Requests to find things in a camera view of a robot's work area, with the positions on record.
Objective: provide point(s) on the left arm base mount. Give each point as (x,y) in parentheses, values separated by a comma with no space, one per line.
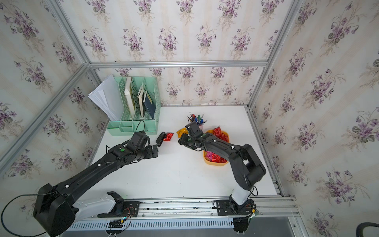
(121,207)

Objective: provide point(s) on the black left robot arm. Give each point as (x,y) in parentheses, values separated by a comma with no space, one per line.
(56,207)

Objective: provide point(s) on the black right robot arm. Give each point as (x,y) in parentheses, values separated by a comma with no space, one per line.
(246,166)

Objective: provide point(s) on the yellow plastic storage box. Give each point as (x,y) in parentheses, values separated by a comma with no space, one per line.
(208,162)

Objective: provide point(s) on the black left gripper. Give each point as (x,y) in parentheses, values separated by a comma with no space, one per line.
(150,154)

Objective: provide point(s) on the red tea bag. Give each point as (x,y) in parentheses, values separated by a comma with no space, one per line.
(220,134)
(218,159)
(168,136)

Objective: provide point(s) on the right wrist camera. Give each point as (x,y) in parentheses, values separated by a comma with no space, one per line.
(194,130)

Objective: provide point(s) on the pens in cup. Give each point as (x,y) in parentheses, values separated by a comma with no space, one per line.
(199,119)

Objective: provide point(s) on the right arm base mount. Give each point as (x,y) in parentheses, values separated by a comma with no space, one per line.
(228,207)

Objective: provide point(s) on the green desk file organizer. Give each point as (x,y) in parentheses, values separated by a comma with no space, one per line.
(127,126)

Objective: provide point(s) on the pink tea bag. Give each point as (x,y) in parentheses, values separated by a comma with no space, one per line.
(209,156)

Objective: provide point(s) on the yellow tea bag by cup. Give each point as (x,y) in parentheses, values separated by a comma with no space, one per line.
(181,132)

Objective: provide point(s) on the dark blue book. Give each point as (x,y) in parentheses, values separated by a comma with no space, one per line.
(149,104)

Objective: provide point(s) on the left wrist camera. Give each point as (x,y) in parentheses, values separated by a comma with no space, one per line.
(140,139)

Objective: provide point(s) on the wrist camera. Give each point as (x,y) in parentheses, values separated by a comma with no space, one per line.
(194,130)
(140,139)

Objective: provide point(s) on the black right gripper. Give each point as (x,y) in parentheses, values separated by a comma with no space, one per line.
(182,140)

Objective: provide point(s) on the white paper stack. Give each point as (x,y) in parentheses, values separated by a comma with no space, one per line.
(107,97)

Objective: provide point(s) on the black stapler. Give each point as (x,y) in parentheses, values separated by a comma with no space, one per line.
(160,139)

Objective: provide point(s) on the tan worn-edge book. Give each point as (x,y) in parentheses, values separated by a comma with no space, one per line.
(140,101)

